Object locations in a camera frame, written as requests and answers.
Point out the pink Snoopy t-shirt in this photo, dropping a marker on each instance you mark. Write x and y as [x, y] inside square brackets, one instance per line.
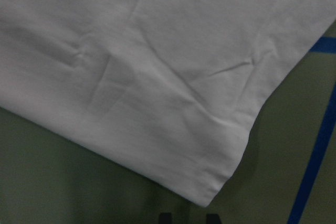
[167, 88]

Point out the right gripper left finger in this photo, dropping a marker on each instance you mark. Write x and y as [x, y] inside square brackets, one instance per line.
[166, 218]

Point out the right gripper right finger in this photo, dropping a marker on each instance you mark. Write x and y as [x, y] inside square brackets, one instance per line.
[213, 219]

